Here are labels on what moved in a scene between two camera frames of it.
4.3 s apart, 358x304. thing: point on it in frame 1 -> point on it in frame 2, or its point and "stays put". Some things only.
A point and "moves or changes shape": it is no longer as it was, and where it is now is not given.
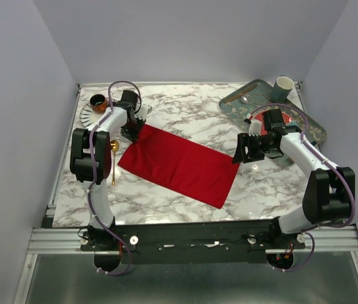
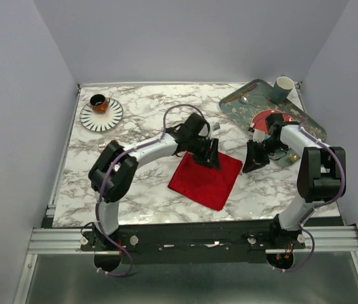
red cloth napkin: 198,171 moves or changes shape
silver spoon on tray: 243,99 stays put
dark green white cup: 282,88 stays put
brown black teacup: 99,103 stays put
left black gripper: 133,137 -> 213,160
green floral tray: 239,105 stays put
